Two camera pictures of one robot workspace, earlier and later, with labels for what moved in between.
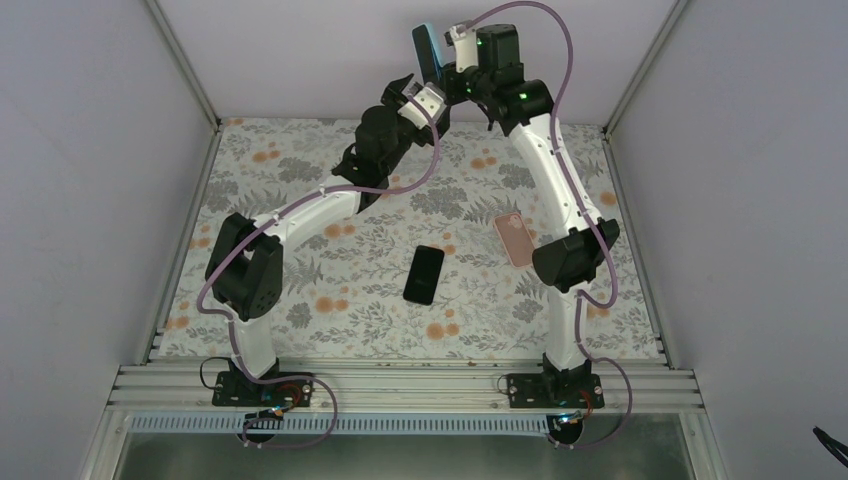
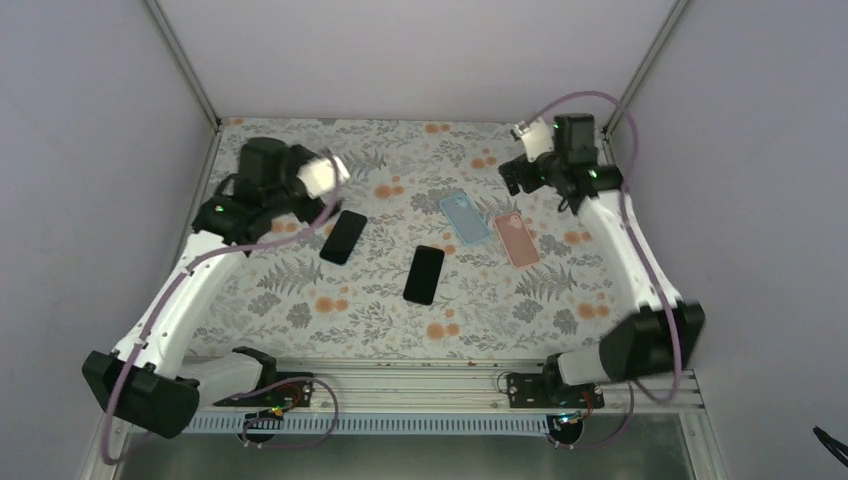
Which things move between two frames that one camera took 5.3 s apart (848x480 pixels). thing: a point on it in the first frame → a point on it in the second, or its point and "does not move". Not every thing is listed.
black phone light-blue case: x=428 y=55 → x=342 y=240
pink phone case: x=516 y=238 does not move
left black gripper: x=393 y=97 → x=312 y=213
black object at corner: x=832 y=445 does not move
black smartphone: x=423 y=275 does not move
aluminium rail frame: x=164 y=398 does not move
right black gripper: x=451 y=92 → x=528 y=184
